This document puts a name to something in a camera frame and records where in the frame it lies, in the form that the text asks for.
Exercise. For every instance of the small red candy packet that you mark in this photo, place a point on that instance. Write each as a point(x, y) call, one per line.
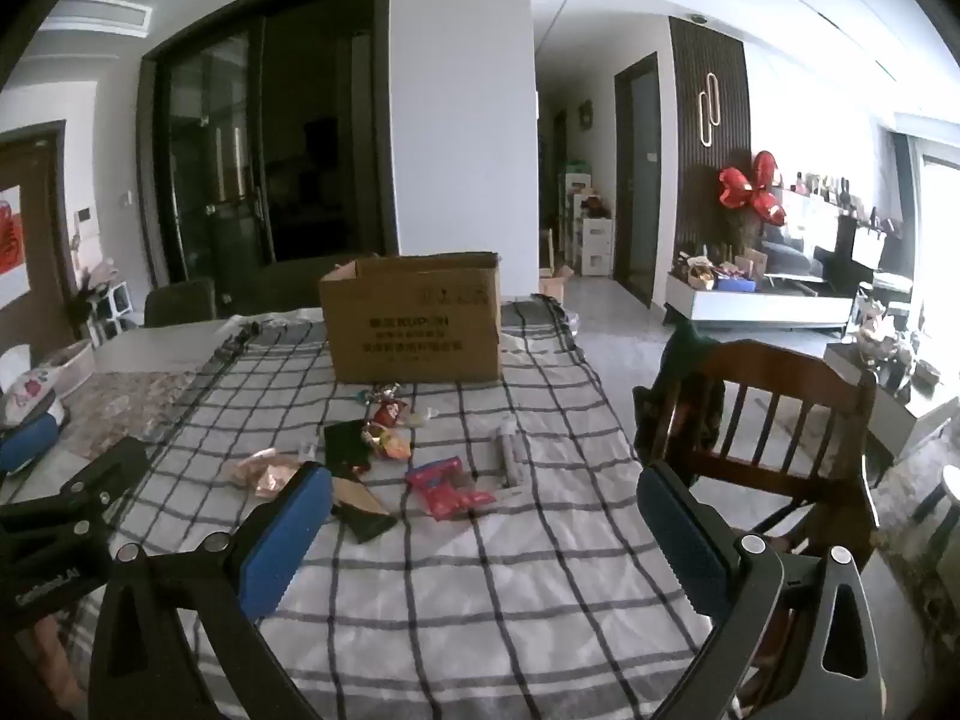
point(389, 412)

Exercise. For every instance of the red balloon decoration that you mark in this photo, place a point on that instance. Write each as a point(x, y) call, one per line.
point(754, 191)

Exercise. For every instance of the dark dining chair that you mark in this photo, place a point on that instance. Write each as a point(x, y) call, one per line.
point(292, 285)
point(187, 302)

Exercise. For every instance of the white basket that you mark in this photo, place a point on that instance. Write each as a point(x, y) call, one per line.
point(71, 366)

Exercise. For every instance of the floral cushion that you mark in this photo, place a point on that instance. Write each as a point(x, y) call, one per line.
point(31, 395)

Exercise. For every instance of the dark snack pouch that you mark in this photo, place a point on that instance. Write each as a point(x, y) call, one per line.
point(359, 510)

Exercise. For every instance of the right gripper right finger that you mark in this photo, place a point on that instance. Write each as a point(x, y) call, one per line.
point(791, 636)

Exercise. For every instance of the small floor cardboard box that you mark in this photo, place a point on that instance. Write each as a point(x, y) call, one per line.
point(553, 281)

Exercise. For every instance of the black snack packet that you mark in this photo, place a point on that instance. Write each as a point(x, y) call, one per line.
point(346, 451)

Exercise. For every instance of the red paper door poster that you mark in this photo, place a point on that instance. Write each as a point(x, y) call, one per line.
point(14, 278)

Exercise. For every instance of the grey tube snack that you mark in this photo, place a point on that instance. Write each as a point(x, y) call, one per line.
point(510, 452)

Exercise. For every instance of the coffee table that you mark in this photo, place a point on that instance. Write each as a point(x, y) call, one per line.
point(902, 426)

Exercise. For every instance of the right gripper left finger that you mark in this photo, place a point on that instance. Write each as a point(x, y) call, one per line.
point(142, 665)

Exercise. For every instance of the white low tv cabinet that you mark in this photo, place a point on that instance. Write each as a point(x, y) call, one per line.
point(782, 310)

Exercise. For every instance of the pink snack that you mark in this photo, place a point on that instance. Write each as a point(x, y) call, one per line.
point(264, 473)

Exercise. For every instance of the brown cardboard box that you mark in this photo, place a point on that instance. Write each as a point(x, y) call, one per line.
point(417, 319)

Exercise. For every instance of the floral table runner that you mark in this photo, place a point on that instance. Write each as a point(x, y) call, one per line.
point(112, 405)

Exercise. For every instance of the white storage drawers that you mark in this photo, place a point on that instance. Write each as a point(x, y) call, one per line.
point(586, 226)

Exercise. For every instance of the purple gold candy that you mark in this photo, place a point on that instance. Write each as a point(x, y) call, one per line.
point(380, 392)

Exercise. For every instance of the red snack packet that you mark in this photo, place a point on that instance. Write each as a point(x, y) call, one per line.
point(446, 490)

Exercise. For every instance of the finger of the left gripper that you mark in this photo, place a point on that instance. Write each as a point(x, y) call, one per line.
point(104, 481)
point(28, 442)

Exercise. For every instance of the orange round snack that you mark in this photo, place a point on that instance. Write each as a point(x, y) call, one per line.
point(386, 442)

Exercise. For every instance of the wooden chair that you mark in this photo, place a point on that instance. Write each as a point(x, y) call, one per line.
point(766, 421)

